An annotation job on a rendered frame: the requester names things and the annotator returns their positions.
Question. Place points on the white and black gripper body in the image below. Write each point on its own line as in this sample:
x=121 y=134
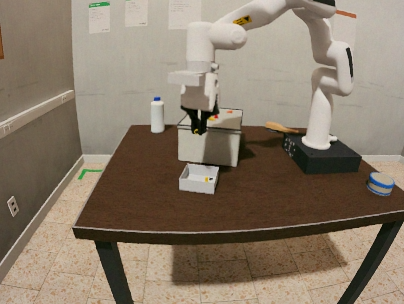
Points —
x=202 y=98

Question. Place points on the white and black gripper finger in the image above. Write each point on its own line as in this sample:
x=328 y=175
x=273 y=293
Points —
x=202 y=125
x=193 y=116

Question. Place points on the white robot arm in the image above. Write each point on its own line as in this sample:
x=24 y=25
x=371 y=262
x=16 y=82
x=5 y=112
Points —
x=204 y=38

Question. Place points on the white bottle with blue cap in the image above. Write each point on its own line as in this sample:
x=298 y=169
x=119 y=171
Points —
x=157 y=115

